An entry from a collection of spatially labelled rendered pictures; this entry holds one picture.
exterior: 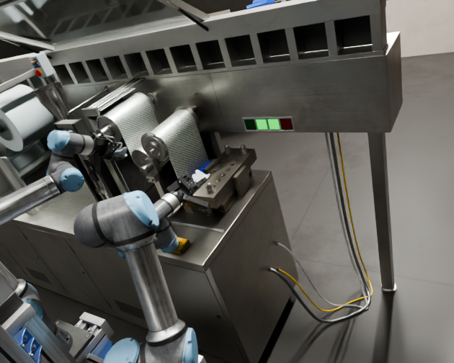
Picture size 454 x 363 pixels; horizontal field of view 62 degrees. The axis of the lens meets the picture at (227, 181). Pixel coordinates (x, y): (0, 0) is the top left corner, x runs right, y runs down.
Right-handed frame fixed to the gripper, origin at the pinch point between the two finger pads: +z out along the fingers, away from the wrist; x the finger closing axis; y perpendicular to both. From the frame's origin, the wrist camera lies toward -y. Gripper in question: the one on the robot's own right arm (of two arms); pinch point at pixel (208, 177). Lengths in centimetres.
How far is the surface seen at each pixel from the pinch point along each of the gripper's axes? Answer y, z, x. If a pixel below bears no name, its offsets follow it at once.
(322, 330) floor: -101, 23, 53
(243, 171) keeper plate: -7.8, 22.1, 6.1
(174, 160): 16.5, 1.4, 11.3
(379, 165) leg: -49, 56, -24
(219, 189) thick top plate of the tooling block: -6.5, 4.0, 5.9
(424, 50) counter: -51, 442, 65
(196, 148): 15.6, 17.4, 14.1
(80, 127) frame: 55, -16, 20
